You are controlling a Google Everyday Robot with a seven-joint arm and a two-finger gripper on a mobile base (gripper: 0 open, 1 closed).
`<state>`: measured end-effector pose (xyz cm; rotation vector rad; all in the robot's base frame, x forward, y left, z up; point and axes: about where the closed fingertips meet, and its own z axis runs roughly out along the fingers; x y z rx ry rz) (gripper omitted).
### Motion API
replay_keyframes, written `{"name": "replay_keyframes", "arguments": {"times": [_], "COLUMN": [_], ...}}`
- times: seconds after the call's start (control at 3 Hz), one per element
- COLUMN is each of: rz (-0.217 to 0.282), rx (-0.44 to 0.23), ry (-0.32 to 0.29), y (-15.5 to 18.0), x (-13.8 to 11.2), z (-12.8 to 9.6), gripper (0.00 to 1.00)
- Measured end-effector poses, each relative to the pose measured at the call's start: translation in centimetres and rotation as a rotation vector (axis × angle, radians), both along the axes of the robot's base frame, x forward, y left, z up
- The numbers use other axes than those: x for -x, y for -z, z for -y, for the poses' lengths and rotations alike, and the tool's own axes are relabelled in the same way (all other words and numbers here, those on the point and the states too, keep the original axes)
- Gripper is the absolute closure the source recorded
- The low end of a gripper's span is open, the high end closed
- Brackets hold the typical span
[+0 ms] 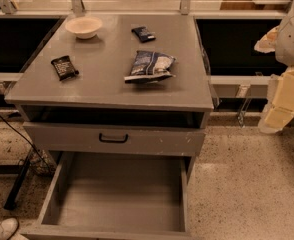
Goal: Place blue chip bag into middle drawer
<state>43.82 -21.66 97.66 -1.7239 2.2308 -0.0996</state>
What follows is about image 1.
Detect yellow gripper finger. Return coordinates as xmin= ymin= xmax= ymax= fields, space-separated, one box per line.
xmin=258 ymin=67 xmax=294 ymax=134
xmin=254 ymin=26 xmax=279 ymax=53

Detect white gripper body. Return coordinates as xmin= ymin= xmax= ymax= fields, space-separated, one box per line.
xmin=266 ymin=75 xmax=289 ymax=112

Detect blue chip bag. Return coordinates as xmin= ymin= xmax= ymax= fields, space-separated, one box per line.
xmin=124 ymin=50 xmax=175 ymax=84

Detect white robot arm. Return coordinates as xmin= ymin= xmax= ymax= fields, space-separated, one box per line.
xmin=254 ymin=1 xmax=294 ymax=134

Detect closed grey drawer front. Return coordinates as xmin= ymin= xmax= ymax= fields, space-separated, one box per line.
xmin=23 ymin=122 xmax=205 ymax=156

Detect grey drawer cabinet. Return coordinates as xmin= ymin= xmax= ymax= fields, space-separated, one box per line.
xmin=4 ymin=13 xmax=215 ymax=185

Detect open grey bottom drawer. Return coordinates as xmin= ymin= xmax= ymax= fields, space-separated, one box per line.
xmin=21 ymin=152 xmax=192 ymax=240

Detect small dark blue snack pack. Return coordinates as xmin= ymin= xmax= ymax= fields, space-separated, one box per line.
xmin=131 ymin=26 xmax=156 ymax=43

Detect white bowl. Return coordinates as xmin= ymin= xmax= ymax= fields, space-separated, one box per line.
xmin=65 ymin=17 xmax=103 ymax=39

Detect black snack packet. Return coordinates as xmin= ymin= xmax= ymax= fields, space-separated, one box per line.
xmin=51 ymin=55 xmax=79 ymax=81

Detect white shoe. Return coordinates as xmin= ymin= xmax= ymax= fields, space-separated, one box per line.
xmin=0 ymin=218 xmax=19 ymax=240

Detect black drawer handle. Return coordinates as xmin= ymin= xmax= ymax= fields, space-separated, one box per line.
xmin=98 ymin=133 xmax=129 ymax=144

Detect black cable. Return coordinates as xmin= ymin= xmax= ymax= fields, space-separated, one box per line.
xmin=0 ymin=106 xmax=56 ymax=175

